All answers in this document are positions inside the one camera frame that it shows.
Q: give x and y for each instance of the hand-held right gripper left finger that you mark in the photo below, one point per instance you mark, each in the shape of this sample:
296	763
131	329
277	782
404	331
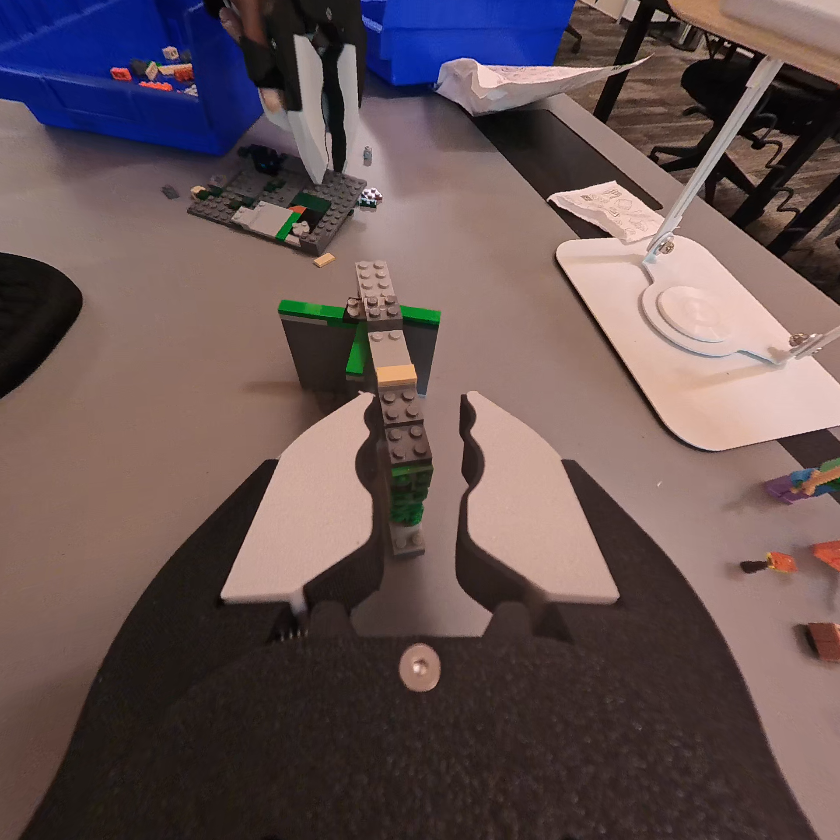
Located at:
308	512

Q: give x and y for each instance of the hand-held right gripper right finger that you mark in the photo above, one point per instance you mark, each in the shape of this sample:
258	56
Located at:
538	512

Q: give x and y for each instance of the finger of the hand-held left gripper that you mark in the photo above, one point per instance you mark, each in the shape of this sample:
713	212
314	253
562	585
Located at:
308	118
353	85

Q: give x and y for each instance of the grey brick baseplate build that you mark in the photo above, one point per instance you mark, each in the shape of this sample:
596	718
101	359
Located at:
262	220

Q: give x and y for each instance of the grey green brick wall assembly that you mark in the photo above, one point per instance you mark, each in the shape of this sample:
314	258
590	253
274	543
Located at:
387	348

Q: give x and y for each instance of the grey desk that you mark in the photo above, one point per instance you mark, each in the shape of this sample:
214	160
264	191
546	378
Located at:
164	459

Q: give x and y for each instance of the wooden-edged office desk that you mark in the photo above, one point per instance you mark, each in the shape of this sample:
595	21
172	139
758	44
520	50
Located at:
627	65

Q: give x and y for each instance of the person's left hand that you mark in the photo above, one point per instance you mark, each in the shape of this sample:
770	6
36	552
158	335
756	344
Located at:
236	16

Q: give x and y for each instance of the black brick block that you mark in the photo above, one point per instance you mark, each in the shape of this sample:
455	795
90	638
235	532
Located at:
262	157

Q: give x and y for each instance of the small white red brick cluster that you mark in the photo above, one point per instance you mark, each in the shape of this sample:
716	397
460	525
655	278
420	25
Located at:
372	197

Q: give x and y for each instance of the empty blue storage bin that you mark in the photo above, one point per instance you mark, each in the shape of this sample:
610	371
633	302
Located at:
459	39

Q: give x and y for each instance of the printed white paper bag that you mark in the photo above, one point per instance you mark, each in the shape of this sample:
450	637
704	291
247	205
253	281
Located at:
499	82

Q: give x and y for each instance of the pile of loose bricks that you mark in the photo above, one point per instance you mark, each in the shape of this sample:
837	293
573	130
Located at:
157	72

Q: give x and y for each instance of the white book stand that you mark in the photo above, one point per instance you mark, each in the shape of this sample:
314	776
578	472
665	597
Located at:
722	394

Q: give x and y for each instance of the blue bin with loose bricks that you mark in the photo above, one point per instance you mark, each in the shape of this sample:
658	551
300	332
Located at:
65	39

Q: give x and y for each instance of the small torch piece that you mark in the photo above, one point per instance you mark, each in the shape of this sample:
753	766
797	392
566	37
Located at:
768	564

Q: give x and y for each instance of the green zombie minifigure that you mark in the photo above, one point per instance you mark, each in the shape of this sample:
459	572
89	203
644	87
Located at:
807	482

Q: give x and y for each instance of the small flat paper bag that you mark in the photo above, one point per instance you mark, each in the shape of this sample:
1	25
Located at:
604	207

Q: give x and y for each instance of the brown square brick piece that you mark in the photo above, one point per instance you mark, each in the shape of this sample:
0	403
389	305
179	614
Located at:
823	640

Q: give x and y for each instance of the black textured pad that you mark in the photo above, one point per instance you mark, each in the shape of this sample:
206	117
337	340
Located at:
33	315

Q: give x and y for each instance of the black office chair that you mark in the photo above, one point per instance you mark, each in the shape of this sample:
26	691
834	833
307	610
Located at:
715	85

